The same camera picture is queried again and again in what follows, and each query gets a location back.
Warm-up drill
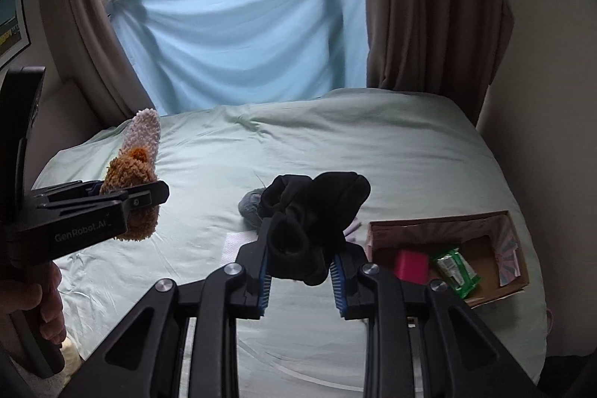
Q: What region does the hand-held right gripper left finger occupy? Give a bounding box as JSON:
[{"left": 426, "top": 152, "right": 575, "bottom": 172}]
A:
[{"left": 60, "top": 218, "right": 274, "bottom": 398}]

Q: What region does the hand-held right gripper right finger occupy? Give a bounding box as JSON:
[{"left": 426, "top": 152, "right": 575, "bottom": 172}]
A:
[{"left": 329, "top": 250, "right": 537, "bottom": 398}]

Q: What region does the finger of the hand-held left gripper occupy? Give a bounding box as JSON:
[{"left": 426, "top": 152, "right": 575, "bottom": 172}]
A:
[
  {"left": 32, "top": 180, "right": 107, "bottom": 199},
  {"left": 106, "top": 180, "right": 170, "bottom": 216}
]

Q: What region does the brown and white fuzzy sock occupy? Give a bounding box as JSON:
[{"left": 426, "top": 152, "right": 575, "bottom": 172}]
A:
[{"left": 99, "top": 108, "right": 162, "bottom": 243}]

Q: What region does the black sock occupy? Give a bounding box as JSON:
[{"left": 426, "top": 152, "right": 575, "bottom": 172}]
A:
[{"left": 259, "top": 171, "right": 372, "bottom": 286}]

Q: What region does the person's left hand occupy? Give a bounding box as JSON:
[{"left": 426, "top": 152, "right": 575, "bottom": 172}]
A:
[{"left": 0, "top": 260, "right": 67, "bottom": 347}]

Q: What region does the white tissue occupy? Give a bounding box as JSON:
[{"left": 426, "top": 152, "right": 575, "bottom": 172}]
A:
[{"left": 221, "top": 231, "right": 258, "bottom": 263}]

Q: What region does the purple cloth piece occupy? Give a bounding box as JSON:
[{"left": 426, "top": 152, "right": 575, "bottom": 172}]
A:
[{"left": 343, "top": 216, "right": 362, "bottom": 246}]

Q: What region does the pink box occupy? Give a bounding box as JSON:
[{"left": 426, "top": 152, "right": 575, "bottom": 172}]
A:
[{"left": 393, "top": 251, "right": 430, "bottom": 285}]

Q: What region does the grey fuzzy sock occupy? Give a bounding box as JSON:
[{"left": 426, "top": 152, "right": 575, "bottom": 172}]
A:
[{"left": 238, "top": 188, "right": 269, "bottom": 225}]

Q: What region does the green wipes packet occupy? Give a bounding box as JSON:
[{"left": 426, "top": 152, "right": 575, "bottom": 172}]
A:
[{"left": 430, "top": 245, "right": 482, "bottom": 299}]

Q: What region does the cream cloth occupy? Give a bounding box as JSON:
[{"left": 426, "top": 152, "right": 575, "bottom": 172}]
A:
[{"left": 60, "top": 335, "right": 85, "bottom": 373}]

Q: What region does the bed with pale green sheet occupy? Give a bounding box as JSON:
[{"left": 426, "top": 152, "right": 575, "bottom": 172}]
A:
[{"left": 32, "top": 88, "right": 548, "bottom": 388}]

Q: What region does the cardboard box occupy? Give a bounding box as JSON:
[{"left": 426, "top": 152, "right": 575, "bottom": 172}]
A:
[{"left": 366, "top": 210, "right": 531, "bottom": 309}]

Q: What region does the beige curtain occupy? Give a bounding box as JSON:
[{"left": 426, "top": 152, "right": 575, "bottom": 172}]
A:
[
  {"left": 36, "top": 0, "right": 158, "bottom": 120},
  {"left": 352, "top": 0, "right": 516, "bottom": 125}
]

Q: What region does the light blue hanging cloth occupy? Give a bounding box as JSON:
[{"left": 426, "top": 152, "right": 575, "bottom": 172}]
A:
[{"left": 108, "top": 0, "right": 370, "bottom": 116}]

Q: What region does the framed wall picture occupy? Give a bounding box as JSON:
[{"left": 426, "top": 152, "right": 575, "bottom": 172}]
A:
[{"left": 0, "top": 0, "right": 31, "bottom": 70}]

